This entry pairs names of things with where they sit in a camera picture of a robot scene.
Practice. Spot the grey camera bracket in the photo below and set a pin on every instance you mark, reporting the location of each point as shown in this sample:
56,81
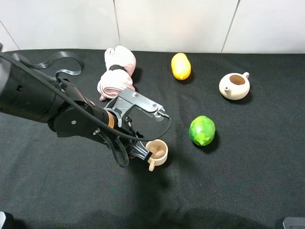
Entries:
128,99

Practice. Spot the grey base corner left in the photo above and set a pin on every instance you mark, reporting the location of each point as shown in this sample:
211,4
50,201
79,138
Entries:
6,220

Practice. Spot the grey base corner right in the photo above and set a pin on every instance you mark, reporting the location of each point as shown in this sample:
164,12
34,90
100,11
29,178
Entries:
290,223

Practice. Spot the green papaya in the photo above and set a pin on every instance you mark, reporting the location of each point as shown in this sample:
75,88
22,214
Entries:
202,130

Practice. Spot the grey base corner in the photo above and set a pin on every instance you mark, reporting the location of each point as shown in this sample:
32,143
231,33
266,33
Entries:
290,223
6,220

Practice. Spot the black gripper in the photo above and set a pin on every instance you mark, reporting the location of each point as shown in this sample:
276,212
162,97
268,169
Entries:
124,137

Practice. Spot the rolled pink towel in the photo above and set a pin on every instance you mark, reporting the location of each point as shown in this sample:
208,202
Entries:
120,64

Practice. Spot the beige cup with handle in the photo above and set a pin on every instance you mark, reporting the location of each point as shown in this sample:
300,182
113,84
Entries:
159,151

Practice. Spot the black tablecloth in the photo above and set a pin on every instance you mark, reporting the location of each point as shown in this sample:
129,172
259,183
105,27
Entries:
251,175

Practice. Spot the beige ceramic teapot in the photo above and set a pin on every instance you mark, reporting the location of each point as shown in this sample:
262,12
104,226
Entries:
234,86

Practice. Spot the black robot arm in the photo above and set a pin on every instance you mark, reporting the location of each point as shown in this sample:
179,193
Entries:
26,92

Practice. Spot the orange yellow papaya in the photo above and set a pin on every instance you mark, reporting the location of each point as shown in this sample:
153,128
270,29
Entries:
181,67

